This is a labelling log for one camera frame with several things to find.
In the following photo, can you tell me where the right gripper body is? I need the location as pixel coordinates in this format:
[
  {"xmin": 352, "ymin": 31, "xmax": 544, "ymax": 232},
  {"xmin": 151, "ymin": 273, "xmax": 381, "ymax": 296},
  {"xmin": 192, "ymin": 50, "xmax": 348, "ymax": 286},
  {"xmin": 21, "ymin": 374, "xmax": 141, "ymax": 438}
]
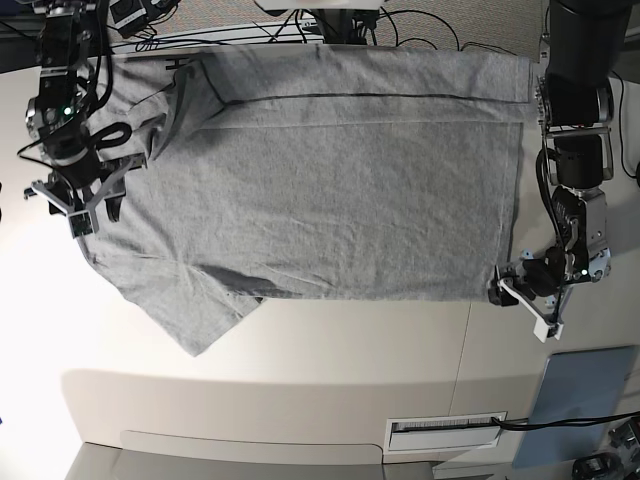
[{"xmin": 43, "ymin": 154, "xmax": 145, "ymax": 210}]

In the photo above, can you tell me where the black cable at slot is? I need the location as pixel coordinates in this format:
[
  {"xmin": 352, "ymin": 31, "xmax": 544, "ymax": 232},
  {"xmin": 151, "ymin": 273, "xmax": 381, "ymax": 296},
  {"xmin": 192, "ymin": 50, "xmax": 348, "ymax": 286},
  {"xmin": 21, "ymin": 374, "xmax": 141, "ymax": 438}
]
[{"xmin": 490, "ymin": 411, "xmax": 640, "ymax": 432}]

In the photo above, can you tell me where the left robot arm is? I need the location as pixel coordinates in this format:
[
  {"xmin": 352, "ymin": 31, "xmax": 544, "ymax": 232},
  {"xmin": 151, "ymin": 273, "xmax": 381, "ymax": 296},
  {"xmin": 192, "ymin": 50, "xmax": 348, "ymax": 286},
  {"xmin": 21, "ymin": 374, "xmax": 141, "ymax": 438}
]
[{"xmin": 488, "ymin": 1, "xmax": 635, "ymax": 338}]

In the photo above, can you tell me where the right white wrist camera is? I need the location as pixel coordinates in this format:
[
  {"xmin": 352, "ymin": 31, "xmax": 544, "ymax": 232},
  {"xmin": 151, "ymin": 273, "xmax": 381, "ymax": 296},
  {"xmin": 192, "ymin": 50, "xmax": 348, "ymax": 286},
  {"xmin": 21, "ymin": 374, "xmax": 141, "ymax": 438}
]
[{"xmin": 67, "ymin": 210, "xmax": 99, "ymax": 238}]

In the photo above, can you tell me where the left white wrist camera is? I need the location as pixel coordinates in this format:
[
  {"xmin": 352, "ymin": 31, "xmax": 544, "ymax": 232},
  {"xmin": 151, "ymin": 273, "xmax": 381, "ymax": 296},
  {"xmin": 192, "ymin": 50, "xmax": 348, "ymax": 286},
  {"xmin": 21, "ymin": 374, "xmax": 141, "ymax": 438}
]
[{"xmin": 533, "ymin": 319, "xmax": 564, "ymax": 343}]

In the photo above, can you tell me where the black device on floor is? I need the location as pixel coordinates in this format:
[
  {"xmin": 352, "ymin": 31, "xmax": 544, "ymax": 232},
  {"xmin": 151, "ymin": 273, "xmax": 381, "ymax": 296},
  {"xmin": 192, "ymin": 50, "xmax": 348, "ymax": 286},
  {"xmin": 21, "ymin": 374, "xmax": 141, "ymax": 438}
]
[{"xmin": 571, "ymin": 452, "xmax": 623, "ymax": 480}]

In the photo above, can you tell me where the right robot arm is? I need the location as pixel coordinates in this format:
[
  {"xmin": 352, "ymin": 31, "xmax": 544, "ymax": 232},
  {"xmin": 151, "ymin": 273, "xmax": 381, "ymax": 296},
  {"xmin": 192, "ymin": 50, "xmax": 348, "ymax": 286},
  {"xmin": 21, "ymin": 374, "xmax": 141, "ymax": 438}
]
[{"xmin": 17, "ymin": 1, "xmax": 146, "ymax": 237}]

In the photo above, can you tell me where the blue-grey board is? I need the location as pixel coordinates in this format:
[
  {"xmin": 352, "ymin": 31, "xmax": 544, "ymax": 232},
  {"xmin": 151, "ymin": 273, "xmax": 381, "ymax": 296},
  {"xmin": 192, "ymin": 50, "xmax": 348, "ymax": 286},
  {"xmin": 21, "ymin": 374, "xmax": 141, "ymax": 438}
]
[{"xmin": 512, "ymin": 346, "xmax": 637, "ymax": 470}]

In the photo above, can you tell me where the white cable grommet slot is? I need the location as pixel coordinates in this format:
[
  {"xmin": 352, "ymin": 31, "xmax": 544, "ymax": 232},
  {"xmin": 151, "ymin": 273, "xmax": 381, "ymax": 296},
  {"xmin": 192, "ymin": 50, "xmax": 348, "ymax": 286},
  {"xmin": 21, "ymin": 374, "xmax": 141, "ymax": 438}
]
[{"xmin": 383, "ymin": 411, "xmax": 507, "ymax": 455}]

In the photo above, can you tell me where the grey T-shirt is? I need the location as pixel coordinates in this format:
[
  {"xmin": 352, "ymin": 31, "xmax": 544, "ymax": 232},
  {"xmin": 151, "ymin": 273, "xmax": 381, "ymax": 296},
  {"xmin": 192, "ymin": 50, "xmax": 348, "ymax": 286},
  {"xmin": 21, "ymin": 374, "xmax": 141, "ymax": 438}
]
[{"xmin": 79, "ymin": 45, "xmax": 532, "ymax": 355}]

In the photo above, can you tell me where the black floor cables bundle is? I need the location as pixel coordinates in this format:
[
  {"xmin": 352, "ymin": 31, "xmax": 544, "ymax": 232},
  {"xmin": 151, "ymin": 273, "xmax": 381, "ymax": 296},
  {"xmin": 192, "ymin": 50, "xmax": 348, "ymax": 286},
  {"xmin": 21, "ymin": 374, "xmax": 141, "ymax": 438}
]
[{"xmin": 134, "ymin": 0, "xmax": 461, "ymax": 54}]

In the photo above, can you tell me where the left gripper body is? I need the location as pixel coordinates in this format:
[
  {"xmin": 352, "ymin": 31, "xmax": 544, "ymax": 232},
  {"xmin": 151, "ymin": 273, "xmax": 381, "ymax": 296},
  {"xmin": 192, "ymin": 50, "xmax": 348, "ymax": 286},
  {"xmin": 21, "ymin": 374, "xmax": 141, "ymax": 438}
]
[{"xmin": 492, "ymin": 249, "xmax": 565, "ymax": 323}]

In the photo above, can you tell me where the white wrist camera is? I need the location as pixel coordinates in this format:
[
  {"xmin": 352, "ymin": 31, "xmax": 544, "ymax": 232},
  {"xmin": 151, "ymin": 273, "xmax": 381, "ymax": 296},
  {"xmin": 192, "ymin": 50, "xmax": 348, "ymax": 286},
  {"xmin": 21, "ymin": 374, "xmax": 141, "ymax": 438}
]
[
  {"xmin": 533, "ymin": 319, "xmax": 564, "ymax": 343},
  {"xmin": 67, "ymin": 210, "xmax": 99, "ymax": 238}
]

